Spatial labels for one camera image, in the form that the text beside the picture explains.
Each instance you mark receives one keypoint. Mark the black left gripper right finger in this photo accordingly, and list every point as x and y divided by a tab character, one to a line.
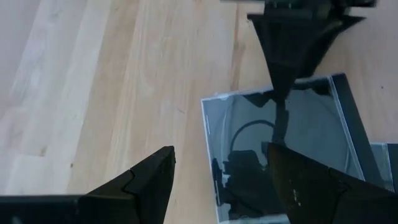
317	199

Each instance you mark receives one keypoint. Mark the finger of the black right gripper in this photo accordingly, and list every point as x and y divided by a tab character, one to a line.
329	34
283	46

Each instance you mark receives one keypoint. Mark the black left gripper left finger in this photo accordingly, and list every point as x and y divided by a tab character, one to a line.
146	193

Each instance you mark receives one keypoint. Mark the clear black-tray CD jewel case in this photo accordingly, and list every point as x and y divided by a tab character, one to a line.
311	130
381	161

